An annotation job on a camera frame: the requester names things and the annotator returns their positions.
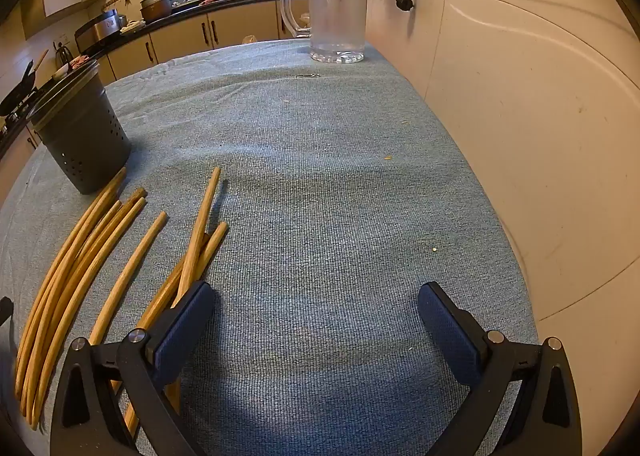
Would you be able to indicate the black frying pan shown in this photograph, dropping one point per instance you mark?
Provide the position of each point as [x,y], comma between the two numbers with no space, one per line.
[17,88]

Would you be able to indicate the silver rice cooker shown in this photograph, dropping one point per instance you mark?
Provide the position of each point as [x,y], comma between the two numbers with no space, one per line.
[102,27]

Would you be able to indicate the small metal pin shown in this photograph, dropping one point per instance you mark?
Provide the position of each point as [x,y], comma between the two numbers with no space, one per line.
[307,75]

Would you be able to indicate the blue-grey tablecloth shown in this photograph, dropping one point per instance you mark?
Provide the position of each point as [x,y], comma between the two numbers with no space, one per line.
[320,186]

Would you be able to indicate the dark grey perforated chopstick holder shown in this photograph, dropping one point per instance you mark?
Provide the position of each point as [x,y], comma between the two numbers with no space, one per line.
[82,136]

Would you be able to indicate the dark kettle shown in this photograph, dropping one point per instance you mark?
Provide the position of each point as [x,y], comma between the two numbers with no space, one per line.
[62,55]

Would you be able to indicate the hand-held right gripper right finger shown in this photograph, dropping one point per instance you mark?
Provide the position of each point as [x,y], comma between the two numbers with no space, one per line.
[447,326]

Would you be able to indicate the wooden spatula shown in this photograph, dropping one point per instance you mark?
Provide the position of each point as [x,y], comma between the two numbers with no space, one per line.
[40,61]

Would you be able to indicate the brown cooking pot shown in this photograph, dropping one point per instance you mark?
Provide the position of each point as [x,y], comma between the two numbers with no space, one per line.
[156,8]

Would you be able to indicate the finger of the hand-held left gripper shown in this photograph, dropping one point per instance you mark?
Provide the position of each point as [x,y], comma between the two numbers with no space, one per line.
[4,310]

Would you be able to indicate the bunch of wooden chopsticks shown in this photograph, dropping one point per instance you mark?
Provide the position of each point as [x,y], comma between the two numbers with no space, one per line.
[55,296]

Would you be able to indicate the white bowl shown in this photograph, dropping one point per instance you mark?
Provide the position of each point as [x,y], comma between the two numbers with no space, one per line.
[61,71]

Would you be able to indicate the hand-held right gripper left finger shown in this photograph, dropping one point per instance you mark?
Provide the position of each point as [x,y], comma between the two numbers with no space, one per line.
[187,321]

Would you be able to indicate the plate of pink food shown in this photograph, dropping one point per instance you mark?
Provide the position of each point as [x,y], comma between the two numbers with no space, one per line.
[80,62]

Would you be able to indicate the clear glass mug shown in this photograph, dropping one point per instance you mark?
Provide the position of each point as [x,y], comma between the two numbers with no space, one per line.
[337,11]

